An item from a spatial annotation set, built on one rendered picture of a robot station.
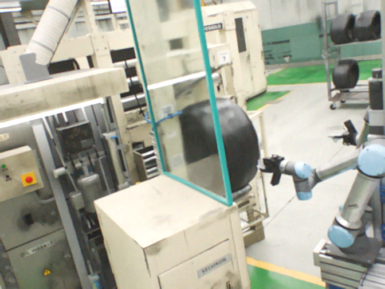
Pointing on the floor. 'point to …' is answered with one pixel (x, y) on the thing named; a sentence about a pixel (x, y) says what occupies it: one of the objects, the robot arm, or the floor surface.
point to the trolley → (343, 32)
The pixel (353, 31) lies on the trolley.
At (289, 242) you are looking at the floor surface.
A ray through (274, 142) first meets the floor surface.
